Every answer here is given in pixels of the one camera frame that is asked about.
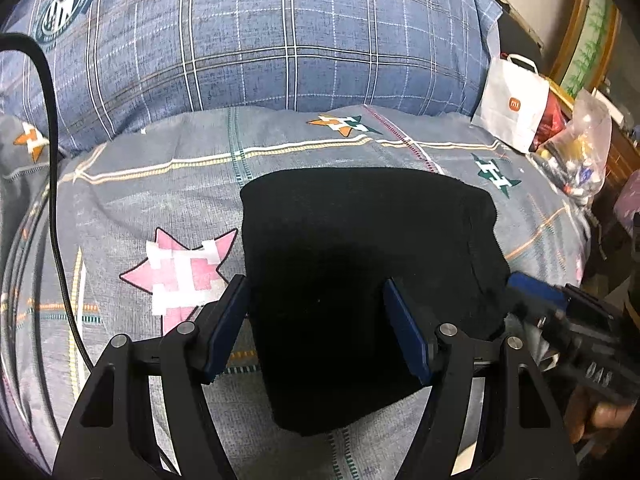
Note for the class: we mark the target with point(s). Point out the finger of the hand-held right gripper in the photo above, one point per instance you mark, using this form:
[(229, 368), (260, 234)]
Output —
[(537, 292)]

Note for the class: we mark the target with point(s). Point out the wooden framed picture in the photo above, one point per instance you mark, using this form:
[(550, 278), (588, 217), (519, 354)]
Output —
[(587, 45)]

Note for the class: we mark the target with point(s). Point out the blue plaid pillow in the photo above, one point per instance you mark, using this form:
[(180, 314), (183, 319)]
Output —
[(275, 35)]

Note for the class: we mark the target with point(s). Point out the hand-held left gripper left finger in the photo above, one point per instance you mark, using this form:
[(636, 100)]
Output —
[(225, 330)]

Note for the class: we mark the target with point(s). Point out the person's right hand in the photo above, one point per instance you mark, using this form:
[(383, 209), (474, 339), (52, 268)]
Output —
[(600, 417)]

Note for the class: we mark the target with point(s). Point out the dark cloth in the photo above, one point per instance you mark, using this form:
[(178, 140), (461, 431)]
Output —
[(520, 45)]

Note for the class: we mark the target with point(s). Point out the clear plastic bag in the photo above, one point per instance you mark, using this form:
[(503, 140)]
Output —
[(582, 150)]

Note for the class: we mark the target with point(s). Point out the grey printed bed sheet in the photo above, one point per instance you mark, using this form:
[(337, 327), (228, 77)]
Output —
[(150, 200)]

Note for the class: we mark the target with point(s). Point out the white paper bag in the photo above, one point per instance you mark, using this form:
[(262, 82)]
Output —
[(507, 105)]

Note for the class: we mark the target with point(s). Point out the red plastic bag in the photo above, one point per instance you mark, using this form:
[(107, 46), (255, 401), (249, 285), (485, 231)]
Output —
[(550, 115)]

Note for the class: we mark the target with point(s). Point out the purple cloth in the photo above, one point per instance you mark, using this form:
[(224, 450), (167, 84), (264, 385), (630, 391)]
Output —
[(629, 200)]

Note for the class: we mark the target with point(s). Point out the wooden cabinet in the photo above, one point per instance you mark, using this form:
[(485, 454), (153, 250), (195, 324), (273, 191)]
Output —
[(622, 150)]

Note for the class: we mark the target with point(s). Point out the black pants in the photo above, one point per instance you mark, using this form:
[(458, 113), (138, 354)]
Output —
[(350, 260)]

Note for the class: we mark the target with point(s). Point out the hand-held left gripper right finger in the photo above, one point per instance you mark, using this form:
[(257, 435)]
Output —
[(406, 335)]

